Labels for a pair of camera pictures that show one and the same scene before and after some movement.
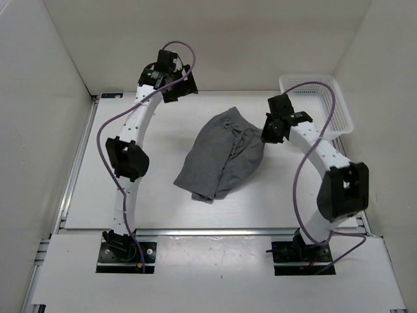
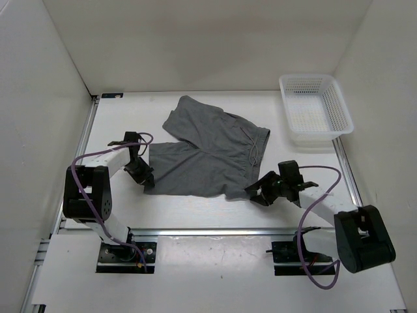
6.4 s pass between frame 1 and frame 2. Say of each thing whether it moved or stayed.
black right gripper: moved
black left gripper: moved
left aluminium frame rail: stayed
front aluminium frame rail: stayed
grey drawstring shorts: moved
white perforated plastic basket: stayed
